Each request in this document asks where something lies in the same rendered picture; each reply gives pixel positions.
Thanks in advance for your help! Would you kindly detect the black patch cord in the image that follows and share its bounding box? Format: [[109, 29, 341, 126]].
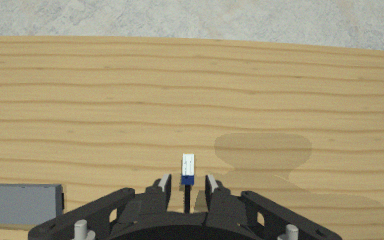
[[184, 185, 190, 213]]

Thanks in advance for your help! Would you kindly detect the white and blue cable plug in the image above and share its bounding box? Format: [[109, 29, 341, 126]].
[[181, 154, 194, 185]]

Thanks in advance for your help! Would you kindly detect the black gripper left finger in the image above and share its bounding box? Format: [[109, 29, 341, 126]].
[[28, 174, 172, 240]]

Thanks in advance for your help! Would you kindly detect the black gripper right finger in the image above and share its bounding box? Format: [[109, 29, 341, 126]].
[[205, 175, 343, 240]]

